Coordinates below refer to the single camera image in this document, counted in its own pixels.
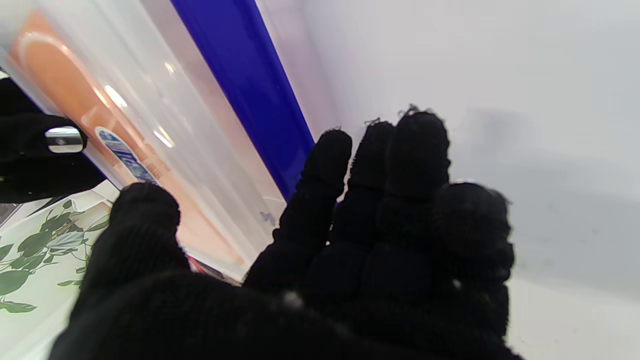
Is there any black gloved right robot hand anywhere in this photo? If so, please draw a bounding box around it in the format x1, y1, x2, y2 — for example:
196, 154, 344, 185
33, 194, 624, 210
0, 77, 108, 203

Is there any printed room backdrop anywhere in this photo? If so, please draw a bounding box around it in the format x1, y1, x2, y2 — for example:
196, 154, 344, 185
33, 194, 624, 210
0, 180, 118, 360

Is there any clear lid with orange label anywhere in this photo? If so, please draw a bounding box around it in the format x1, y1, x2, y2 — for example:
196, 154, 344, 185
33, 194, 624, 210
0, 10, 251, 268

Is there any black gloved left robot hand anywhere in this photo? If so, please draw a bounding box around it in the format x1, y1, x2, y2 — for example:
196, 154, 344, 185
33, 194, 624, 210
47, 107, 523, 360

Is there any clear container with blue clips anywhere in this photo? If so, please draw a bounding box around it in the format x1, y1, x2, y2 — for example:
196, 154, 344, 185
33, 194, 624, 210
0, 0, 346, 281

